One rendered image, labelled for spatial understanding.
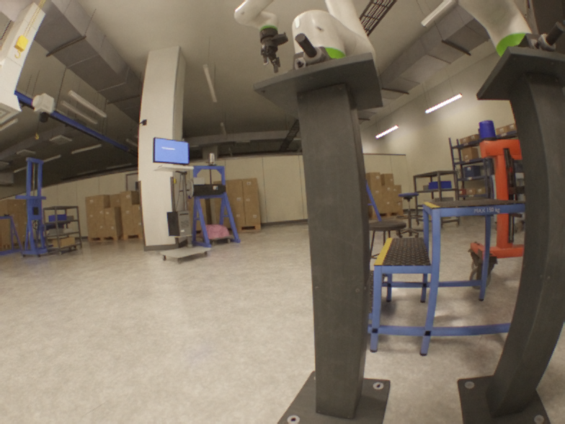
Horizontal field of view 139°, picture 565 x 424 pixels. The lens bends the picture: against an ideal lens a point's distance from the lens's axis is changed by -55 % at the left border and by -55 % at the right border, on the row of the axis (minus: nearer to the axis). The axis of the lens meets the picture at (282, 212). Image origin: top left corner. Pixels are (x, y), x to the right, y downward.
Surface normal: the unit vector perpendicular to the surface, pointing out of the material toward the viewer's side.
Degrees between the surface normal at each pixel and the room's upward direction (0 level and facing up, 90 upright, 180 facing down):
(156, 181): 90
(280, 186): 90
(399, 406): 0
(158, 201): 90
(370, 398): 0
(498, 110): 90
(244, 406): 0
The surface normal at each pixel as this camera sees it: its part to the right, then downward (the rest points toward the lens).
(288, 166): 0.14, 0.02
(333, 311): -0.46, 0.07
